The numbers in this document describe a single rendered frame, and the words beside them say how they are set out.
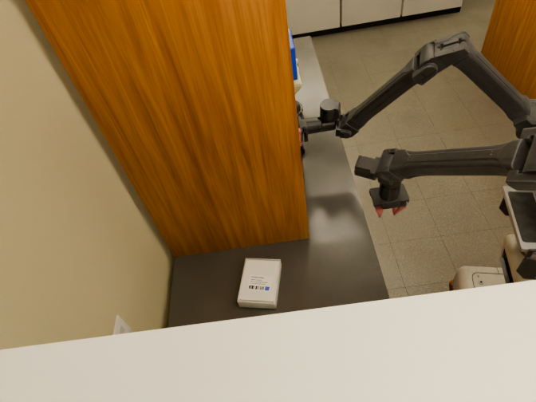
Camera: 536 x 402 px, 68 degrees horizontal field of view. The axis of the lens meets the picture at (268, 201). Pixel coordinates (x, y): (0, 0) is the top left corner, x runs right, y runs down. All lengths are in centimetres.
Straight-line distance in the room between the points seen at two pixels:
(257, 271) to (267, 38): 73
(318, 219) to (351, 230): 13
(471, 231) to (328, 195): 136
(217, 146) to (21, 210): 49
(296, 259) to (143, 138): 64
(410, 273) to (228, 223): 141
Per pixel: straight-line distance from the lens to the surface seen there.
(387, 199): 119
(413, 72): 126
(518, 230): 141
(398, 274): 245
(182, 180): 117
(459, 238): 266
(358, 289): 131
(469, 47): 125
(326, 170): 163
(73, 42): 97
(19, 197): 83
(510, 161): 84
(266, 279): 130
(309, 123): 146
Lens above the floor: 209
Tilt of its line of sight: 49 degrees down
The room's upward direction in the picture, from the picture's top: 12 degrees counter-clockwise
